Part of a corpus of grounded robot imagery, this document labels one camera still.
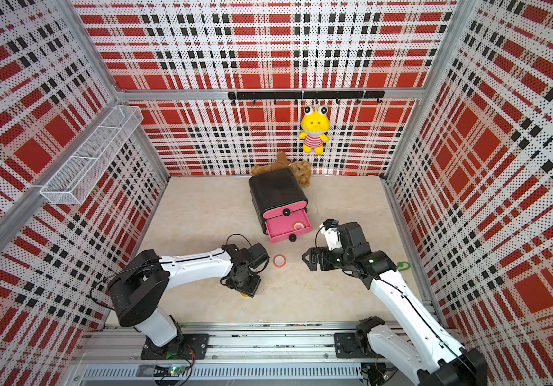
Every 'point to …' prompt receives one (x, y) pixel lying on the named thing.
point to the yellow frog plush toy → (315, 123)
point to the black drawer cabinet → (280, 202)
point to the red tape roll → (279, 260)
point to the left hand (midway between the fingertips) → (250, 289)
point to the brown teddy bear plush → (302, 170)
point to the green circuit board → (175, 371)
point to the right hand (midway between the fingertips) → (319, 255)
